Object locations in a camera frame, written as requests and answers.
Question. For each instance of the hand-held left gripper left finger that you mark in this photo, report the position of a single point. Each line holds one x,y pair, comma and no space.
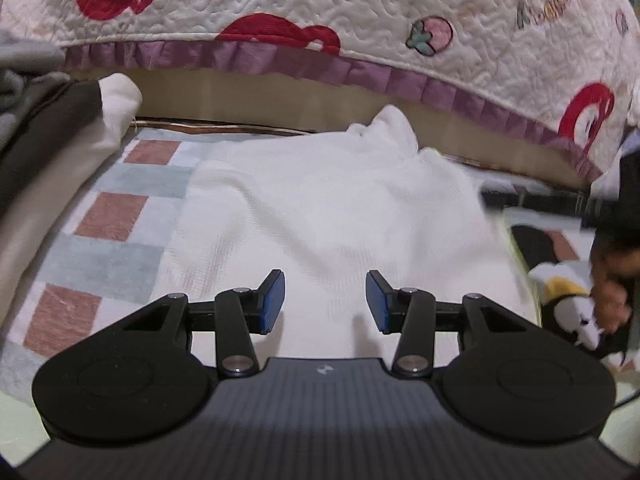
272,300

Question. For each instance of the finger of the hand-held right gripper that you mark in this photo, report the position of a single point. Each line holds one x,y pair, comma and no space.
540,202

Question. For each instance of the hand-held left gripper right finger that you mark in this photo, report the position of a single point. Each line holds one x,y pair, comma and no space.
377,300

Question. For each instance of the white knit sweater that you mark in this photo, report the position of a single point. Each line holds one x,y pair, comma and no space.
325,200

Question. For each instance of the person's right hand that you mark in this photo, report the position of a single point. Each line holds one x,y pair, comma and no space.
607,280

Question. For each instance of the checkered rug with dog print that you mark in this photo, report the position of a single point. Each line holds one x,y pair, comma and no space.
115,260

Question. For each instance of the beige bed base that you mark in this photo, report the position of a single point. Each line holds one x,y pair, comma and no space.
250,95

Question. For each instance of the cream garment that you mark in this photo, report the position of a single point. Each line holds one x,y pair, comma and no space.
115,105

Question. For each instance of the quilted bedspread with red print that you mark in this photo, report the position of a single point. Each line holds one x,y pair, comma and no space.
350,10

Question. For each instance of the dark brown garment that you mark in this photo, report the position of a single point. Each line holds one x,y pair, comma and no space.
50,125

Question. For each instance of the grey garment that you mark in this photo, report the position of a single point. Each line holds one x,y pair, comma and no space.
25,55

